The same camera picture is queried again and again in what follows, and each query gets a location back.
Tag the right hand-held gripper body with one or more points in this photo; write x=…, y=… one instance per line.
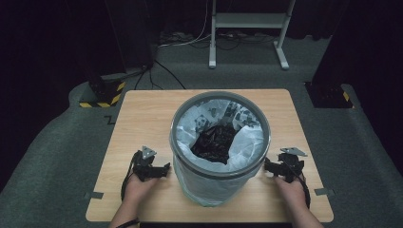
x=290, y=167

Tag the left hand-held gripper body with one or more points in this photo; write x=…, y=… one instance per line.
x=144, y=169

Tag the white panda print trash bag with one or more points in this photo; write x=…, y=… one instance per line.
x=250, y=142

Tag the person's left hand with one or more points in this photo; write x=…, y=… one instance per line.
x=138, y=190

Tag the person's right hand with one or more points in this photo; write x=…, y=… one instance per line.
x=293, y=193

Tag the crumpled black plastic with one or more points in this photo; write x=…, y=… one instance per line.
x=214, y=142

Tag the black base with hazard stripes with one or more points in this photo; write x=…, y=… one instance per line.
x=101, y=93
x=326, y=95

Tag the white metal stand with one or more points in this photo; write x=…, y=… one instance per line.
x=250, y=19

